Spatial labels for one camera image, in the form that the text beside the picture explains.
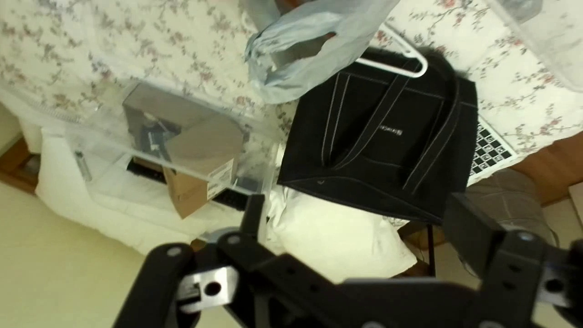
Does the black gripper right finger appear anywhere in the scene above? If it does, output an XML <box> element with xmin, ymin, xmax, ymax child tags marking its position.
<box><xmin>445</xmin><ymin>193</ymin><xmax>583</xmax><ymax>328</ymax></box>

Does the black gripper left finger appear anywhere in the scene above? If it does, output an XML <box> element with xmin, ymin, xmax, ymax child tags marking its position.
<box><xmin>111</xmin><ymin>193</ymin><xmax>288</xmax><ymax>328</ymax></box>

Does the white clothes hanger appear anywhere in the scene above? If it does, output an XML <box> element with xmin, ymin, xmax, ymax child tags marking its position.
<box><xmin>354</xmin><ymin>24</ymin><xmax>430</xmax><ymax>80</ymax></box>

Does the clear plastic bin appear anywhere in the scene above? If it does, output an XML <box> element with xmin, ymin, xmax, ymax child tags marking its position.
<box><xmin>66</xmin><ymin>78</ymin><xmax>275</xmax><ymax>211</ymax></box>

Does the white pillow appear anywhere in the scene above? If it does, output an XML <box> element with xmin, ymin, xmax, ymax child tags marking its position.
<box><xmin>35</xmin><ymin>129</ymin><xmax>421</xmax><ymax>284</ymax></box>

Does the grey plastic bag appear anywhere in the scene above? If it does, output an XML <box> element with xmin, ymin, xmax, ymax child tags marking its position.
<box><xmin>244</xmin><ymin>0</ymin><xmax>399</xmax><ymax>106</ymax></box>

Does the black white patterned board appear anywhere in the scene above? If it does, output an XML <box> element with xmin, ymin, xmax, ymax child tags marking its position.
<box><xmin>467</xmin><ymin>117</ymin><xmax>521</xmax><ymax>188</ymax></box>

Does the black folded garment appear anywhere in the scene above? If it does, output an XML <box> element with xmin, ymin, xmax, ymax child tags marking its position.
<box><xmin>277</xmin><ymin>46</ymin><xmax>479</xmax><ymax>226</ymax></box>

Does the floral bed sheet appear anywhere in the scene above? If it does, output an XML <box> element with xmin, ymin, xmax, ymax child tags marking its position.
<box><xmin>0</xmin><ymin>0</ymin><xmax>583</xmax><ymax>153</ymax></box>

